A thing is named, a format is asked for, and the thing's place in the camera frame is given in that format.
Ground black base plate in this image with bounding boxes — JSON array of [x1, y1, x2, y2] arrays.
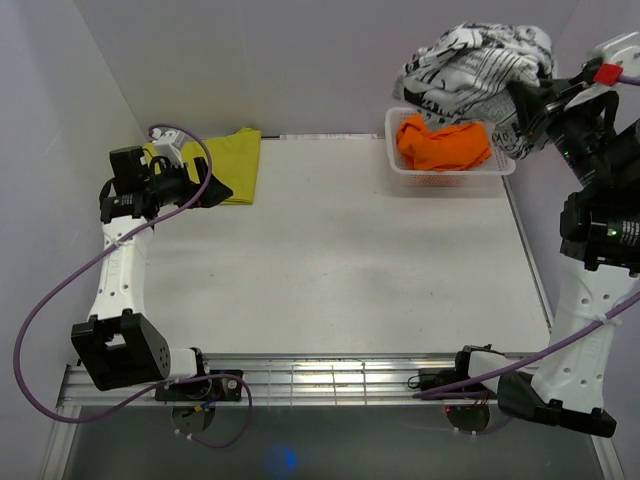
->
[[407, 368, 496, 399], [154, 370, 244, 403]]

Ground folded yellow-green trousers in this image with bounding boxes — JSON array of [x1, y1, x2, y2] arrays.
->
[[139, 127, 263, 206]]

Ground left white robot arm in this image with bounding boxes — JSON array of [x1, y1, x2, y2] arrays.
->
[[71, 146, 233, 400]]

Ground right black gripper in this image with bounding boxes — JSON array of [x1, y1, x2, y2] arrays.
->
[[508, 68, 613, 187]]

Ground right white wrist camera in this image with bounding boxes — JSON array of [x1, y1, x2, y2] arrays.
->
[[582, 32, 639, 102]]

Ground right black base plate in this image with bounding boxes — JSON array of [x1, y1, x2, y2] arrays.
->
[[407, 368, 496, 399]]

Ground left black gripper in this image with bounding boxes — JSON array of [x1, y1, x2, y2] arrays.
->
[[145, 157, 233, 210]]

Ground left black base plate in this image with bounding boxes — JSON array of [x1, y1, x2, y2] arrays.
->
[[154, 370, 244, 403]]

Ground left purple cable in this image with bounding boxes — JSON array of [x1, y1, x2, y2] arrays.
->
[[12, 123, 254, 449]]

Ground aluminium rail frame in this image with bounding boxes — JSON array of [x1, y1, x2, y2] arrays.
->
[[41, 180, 625, 479]]

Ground white plastic basket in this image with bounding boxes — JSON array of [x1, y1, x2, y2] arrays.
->
[[385, 107, 516, 187]]

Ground newspaper print trousers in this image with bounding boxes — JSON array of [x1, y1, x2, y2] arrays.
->
[[392, 22, 557, 160]]

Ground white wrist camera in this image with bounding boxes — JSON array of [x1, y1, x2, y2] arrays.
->
[[149, 128, 187, 168], [582, 32, 639, 102]]

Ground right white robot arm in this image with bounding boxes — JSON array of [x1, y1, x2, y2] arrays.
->
[[451, 79, 639, 438]]

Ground orange trousers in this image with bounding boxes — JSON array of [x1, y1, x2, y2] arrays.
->
[[395, 114, 492, 172]]

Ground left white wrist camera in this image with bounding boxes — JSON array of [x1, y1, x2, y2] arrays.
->
[[149, 128, 187, 168]]

